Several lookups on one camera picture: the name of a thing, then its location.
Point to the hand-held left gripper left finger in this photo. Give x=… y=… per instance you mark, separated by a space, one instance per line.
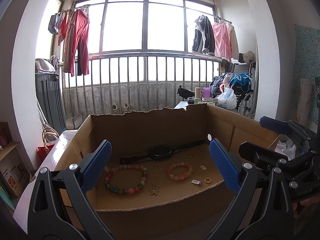
x=97 y=165

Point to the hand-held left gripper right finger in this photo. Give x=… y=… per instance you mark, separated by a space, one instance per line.
x=223 y=165

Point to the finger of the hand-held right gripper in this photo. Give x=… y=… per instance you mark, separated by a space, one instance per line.
x=260 y=152
x=273 y=125

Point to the gold butterfly charm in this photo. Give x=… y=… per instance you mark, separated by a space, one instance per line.
x=157 y=168

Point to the large cardboard box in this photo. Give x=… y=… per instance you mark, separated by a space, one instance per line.
x=150 y=215

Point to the person's right hand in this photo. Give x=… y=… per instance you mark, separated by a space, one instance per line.
x=308 y=208

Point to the rolled printed paper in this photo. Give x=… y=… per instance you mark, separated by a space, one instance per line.
x=305 y=102

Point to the wheelchair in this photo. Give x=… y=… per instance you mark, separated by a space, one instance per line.
x=246 y=100

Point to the tan handbag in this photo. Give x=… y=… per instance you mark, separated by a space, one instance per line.
x=51 y=137

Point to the white printed plastic bag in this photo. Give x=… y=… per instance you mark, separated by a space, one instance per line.
x=226 y=100

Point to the red bag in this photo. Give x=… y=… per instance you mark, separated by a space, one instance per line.
x=45 y=152

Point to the white shoe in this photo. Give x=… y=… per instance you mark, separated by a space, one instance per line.
x=125 y=107
x=115 y=107

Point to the flat white boxes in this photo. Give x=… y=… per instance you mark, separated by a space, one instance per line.
x=210 y=100

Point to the pile of clothes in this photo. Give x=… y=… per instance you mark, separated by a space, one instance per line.
x=217 y=82

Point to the black round container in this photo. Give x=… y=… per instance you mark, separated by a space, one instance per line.
x=191 y=100

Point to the beige cap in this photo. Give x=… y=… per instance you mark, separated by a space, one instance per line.
x=248 y=56

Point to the purple cup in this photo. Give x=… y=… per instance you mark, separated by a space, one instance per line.
x=207 y=92

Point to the cardboard tube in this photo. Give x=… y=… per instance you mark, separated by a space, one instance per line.
x=198 y=92

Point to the grey cabinet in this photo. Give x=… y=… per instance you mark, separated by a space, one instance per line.
x=48 y=102

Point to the printed cardboard box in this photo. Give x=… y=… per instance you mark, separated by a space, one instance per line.
x=12 y=170

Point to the pink hanging shirt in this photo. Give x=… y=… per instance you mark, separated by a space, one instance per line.
x=222 y=40

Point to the dark hanging pants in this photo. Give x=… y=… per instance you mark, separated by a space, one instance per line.
x=83 y=60

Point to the folded bedding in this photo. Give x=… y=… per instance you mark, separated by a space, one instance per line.
x=45 y=66

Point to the dark hanging jacket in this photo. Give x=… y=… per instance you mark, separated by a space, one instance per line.
x=203 y=36

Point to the metal balcony railing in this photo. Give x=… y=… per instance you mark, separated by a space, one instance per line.
x=150 y=54

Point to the beige hanging garment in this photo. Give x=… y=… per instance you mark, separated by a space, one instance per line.
x=68 y=45

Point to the red hanging garment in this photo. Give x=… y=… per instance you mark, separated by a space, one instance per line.
x=81 y=27

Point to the grey hanging garment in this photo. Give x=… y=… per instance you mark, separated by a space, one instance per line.
x=53 y=25

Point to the floral wall cloth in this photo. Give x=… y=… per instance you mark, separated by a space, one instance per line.
x=306 y=55

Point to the metal frame window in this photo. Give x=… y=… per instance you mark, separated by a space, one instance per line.
x=145 y=22

